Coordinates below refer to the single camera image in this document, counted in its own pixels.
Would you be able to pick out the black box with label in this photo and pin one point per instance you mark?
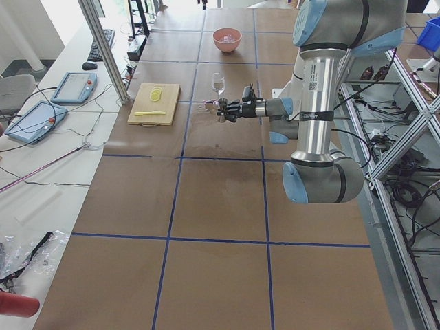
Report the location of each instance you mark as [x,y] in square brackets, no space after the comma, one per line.
[136,47]

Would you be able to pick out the clear wine glass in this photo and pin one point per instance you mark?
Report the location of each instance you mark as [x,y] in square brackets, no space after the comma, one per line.
[218,85]

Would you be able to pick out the yellow plastic knife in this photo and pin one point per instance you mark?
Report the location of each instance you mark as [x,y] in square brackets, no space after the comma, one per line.
[150,113]

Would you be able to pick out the aluminium frame post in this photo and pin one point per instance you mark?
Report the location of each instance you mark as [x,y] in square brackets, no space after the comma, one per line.
[93,21]

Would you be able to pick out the yellow lemon slice stack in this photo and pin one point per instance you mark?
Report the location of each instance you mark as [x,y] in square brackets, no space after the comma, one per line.
[156,94]

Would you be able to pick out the bamboo cutting board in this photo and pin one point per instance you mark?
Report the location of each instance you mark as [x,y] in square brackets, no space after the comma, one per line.
[167,103]

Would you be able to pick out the steel double jigger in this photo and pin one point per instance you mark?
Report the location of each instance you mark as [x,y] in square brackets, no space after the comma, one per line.
[222,109]

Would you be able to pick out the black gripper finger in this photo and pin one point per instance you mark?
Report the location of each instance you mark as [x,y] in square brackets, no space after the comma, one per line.
[225,104]
[226,116]

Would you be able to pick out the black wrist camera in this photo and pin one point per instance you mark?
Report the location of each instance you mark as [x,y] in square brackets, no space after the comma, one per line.
[248,94]

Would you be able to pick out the blue teach pendant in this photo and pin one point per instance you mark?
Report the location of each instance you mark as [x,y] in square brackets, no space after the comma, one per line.
[75,88]
[36,123]

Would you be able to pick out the pink thin rod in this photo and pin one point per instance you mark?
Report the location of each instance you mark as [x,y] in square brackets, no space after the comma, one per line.
[84,146]

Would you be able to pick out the lower blue teach pendant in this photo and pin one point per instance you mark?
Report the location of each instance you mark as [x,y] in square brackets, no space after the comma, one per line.
[36,123]

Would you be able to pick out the pink bowl of ice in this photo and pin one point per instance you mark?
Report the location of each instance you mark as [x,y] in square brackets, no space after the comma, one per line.
[227,39]

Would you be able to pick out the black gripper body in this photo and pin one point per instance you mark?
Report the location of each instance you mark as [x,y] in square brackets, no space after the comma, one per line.
[248,110]

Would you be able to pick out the red bottle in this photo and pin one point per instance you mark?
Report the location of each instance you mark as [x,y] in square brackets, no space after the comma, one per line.
[17,305]

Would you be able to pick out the upper blue teach pendant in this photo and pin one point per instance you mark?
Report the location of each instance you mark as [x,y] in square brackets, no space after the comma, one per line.
[75,88]

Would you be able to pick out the black computer mouse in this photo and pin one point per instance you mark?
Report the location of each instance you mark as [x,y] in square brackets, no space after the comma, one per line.
[88,65]

